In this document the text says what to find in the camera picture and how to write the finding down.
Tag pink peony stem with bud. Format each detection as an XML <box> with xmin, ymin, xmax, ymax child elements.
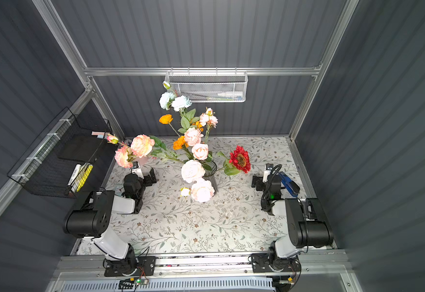
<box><xmin>105</xmin><ymin>134</ymin><xmax>183</xmax><ymax>169</ymax></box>

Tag pale pink peony cluster stem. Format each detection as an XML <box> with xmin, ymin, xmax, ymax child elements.
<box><xmin>180</xmin><ymin>160</ymin><xmax>215</xmax><ymax>203</ymax></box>

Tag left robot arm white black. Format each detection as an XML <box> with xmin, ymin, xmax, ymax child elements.
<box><xmin>64</xmin><ymin>168</ymin><xmax>157</xmax><ymax>278</ymax></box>

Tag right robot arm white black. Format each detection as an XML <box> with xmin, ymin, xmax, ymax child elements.
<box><xmin>249</xmin><ymin>164</ymin><xmax>334</xmax><ymax>276</ymax></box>

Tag dark glass ribbed vase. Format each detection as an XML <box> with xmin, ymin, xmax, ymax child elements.
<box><xmin>203</xmin><ymin>161</ymin><xmax>219</xmax><ymax>195</ymax></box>

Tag red gerbera flower stem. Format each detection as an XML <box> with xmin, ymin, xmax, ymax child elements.
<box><xmin>217</xmin><ymin>146</ymin><xmax>251</xmax><ymax>176</ymax></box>

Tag blue stapler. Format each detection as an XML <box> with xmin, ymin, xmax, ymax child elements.
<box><xmin>278</xmin><ymin>172</ymin><xmax>300</xmax><ymax>198</ymax></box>

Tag floral table mat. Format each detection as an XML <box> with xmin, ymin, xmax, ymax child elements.
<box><xmin>110</xmin><ymin>137</ymin><xmax>301</xmax><ymax>254</ymax></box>

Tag orange flower stem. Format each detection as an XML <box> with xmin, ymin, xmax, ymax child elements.
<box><xmin>158</xmin><ymin>114</ymin><xmax>204</xmax><ymax>151</ymax></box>

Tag yellow highlighter in basket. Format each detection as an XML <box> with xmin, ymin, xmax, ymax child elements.
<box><xmin>71</xmin><ymin>163</ymin><xmax>93</xmax><ymax>193</ymax></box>

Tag small pink flower spray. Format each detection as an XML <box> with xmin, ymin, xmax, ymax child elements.
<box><xmin>183</xmin><ymin>108</ymin><xmax>219</xmax><ymax>147</ymax></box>

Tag light blue flower stem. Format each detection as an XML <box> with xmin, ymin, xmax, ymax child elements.
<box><xmin>159</xmin><ymin>81</ymin><xmax>194</xmax><ymax>124</ymax></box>

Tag white marker in mesh basket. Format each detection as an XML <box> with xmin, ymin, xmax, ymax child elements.
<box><xmin>213</xmin><ymin>91</ymin><xmax>244</xmax><ymax>101</ymax></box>

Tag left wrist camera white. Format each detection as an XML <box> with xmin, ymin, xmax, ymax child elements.
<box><xmin>130</xmin><ymin>161</ymin><xmax>144</xmax><ymax>180</ymax></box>

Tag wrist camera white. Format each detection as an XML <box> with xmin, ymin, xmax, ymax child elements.
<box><xmin>262</xmin><ymin>163</ymin><xmax>274</xmax><ymax>183</ymax></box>
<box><xmin>130</xmin><ymin>161</ymin><xmax>144</xmax><ymax>180</ymax></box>

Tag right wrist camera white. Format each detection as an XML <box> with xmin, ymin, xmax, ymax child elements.
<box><xmin>262</xmin><ymin>163</ymin><xmax>274</xmax><ymax>183</ymax></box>

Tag black wire wall basket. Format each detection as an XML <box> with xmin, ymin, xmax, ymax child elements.
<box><xmin>8</xmin><ymin>103</ymin><xmax>116</xmax><ymax>198</ymax></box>

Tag white mesh wall basket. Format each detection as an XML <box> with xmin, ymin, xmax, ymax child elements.
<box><xmin>165</xmin><ymin>69</ymin><xmax>249</xmax><ymax>103</ymax></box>

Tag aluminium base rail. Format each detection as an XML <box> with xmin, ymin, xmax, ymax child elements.
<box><xmin>51</xmin><ymin>249</ymin><xmax>352</xmax><ymax>282</ymax></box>

